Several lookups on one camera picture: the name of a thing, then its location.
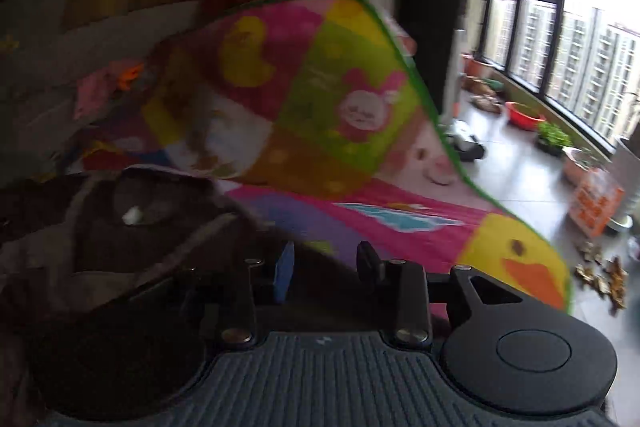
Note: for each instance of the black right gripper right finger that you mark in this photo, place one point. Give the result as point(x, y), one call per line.
point(370, 267)

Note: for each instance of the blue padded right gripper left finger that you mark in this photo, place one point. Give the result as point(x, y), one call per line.
point(283, 272)

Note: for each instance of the brown dotted corduroy garment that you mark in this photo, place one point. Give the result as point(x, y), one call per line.
point(116, 288)

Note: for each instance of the colourful cartoon play mat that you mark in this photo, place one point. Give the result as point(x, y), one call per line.
point(308, 113)

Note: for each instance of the red plastic basin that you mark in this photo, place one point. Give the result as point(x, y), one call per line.
point(523, 116)

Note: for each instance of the green plant in tray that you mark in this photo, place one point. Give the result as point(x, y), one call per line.
point(551, 139)

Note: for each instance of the orange printed cardboard box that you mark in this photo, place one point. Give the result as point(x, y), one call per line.
point(595, 201)

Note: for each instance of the dried peel pile on floor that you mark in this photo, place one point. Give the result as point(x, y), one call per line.
point(606, 276)

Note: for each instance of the pink cloth on sofa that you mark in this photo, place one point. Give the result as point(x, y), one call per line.
point(94, 91)

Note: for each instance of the white ribbed plant pot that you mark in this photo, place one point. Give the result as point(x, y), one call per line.
point(624, 169)

